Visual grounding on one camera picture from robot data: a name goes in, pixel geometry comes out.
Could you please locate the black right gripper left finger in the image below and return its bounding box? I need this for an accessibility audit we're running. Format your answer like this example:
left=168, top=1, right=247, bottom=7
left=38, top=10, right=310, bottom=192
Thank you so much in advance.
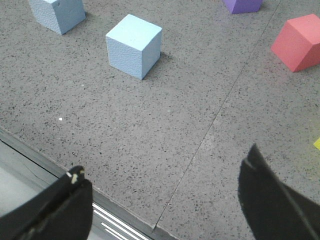
left=0, top=165, right=93, bottom=240

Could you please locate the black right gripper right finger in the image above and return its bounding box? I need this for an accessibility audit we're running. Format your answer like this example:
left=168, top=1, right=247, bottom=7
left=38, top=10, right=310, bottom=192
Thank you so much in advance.
left=238, top=144, right=320, bottom=240

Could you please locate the light blue foam block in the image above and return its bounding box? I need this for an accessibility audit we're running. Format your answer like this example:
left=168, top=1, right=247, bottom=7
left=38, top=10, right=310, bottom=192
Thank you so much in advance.
left=105, top=14, right=163, bottom=80
left=29, top=0, right=86, bottom=35

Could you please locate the yellow foam block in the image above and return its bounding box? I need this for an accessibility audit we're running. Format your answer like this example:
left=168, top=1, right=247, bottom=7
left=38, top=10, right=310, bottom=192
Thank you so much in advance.
left=313, top=138, right=320, bottom=150

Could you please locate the red foam block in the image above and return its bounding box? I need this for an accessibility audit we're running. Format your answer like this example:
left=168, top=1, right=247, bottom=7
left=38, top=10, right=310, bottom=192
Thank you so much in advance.
left=271, top=14, right=320, bottom=72

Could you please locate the smooth purple foam block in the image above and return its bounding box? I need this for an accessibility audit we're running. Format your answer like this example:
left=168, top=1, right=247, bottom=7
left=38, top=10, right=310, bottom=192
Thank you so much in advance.
left=223, top=0, right=263, bottom=14

